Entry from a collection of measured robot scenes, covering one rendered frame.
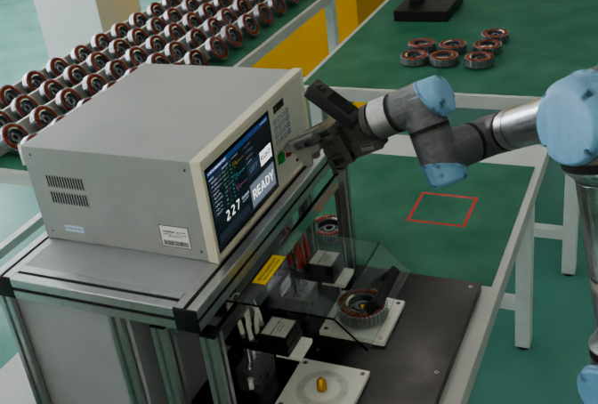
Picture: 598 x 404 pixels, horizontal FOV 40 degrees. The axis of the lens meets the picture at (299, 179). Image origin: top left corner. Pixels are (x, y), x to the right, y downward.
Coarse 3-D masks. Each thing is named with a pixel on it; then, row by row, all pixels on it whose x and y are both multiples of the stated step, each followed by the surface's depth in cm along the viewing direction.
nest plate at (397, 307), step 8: (392, 304) 184; (400, 304) 183; (392, 312) 181; (400, 312) 182; (328, 320) 181; (384, 320) 179; (392, 320) 179; (320, 328) 179; (328, 328) 179; (336, 328) 178; (384, 328) 176; (392, 328) 178; (336, 336) 177; (344, 336) 176; (376, 336) 174; (384, 336) 174; (376, 344) 174; (384, 344) 173
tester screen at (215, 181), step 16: (256, 128) 154; (240, 144) 149; (256, 144) 155; (224, 160) 144; (240, 160) 149; (272, 160) 162; (208, 176) 139; (224, 176) 144; (240, 176) 150; (256, 176) 156; (224, 192) 145; (240, 192) 151; (224, 208) 146; (240, 208) 151; (224, 224) 146; (240, 224) 152; (224, 240) 147
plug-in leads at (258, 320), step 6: (228, 306) 159; (252, 306) 159; (246, 312) 162; (258, 312) 161; (246, 318) 157; (258, 318) 160; (240, 324) 160; (246, 324) 158; (252, 324) 164; (258, 324) 160; (234, 330) 162; (240, 330) 161; (246, 330) 158; (258, 330) 161; (252, 336) 159
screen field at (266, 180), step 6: (270, 168) 161; (264, 174) 159; (270, 174) 161; (258, 180) 157; (264, 180) 159; (270, 180) 161; (252, 186) 155; (258, 186) 157; (264, 186) 160; (270, 186) 162; (252, 192) 155; (258, 192) 157; (264, 192) 160; (252, 198) 155; (258, 198) 158
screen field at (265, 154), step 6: (270, 144) 160; (264, 150) 158; (270, 150) 160; (258, 156) 156; (264, 156) 158; (270, 156) 160; (252, 162) 154; (258, 162) 156; (264, 162) 159; (252, 168) 154; (258, 168) 156; (252, 174) 154
